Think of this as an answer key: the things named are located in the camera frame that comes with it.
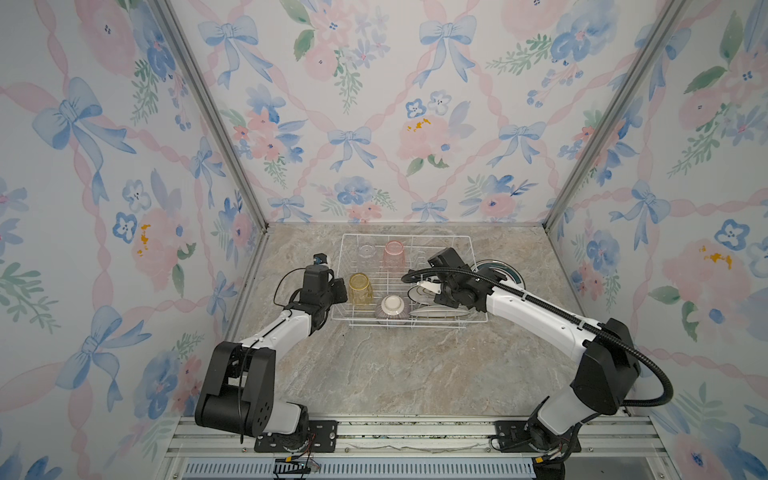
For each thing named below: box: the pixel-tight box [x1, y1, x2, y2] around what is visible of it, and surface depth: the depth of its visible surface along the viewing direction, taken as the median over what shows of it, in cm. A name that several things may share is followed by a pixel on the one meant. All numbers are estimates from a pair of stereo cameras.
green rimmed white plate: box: [471, 259, 526, 291], surface depth 105 cm
